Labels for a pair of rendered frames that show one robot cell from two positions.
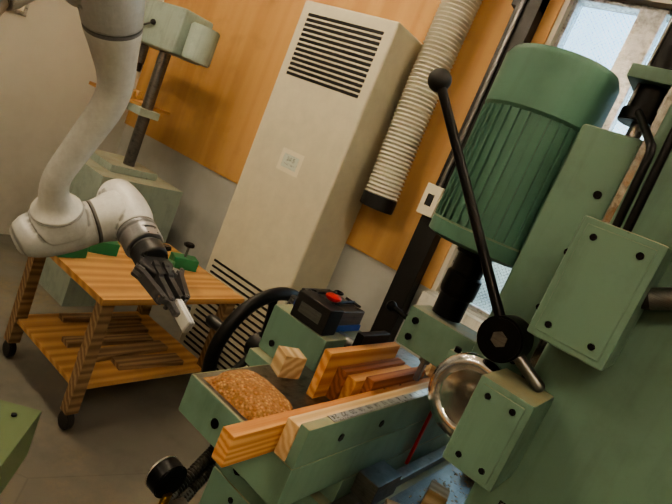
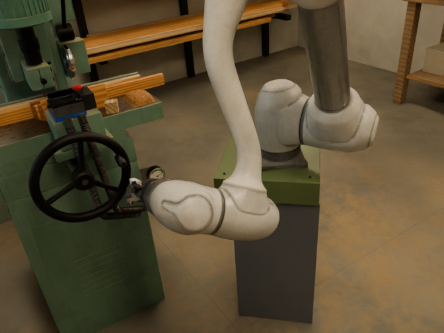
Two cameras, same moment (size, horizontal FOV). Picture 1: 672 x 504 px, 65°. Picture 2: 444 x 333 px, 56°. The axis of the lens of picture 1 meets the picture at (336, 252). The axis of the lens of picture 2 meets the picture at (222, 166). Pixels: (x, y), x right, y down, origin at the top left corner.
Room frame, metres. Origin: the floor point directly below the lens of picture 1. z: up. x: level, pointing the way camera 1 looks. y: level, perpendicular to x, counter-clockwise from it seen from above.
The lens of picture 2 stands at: (1.81, 0.89, 1.44)
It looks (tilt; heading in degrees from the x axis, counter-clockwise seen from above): 31 degrees down; 206
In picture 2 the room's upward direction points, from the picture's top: 5 degrees counter-clockwise
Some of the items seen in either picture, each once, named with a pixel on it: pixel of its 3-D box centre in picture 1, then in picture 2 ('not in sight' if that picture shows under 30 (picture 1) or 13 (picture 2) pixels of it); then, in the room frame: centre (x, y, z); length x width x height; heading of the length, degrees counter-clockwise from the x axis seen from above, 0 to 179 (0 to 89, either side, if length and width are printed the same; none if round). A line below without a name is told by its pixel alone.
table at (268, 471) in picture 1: (338, 387); (73, 128); (0.90, -0.10, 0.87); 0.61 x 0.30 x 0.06; 145
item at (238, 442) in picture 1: (373, 404); (81, 99); (0.78, -0.15, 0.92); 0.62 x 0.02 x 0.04; 145
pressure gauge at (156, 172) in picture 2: (166, 483); (155, 176); (0.78, 0.11, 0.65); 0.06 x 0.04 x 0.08; 145
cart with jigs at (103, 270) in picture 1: (125, 311); not in sight; (2.02, 0.69, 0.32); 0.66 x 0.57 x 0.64; 147
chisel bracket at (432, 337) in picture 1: (443, 346); (38, 75); (0.86, -0.23, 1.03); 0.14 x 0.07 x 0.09; 55
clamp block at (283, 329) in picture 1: (314, 341); (75, 124); (0.94, -0.03, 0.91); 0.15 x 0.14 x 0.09; 145
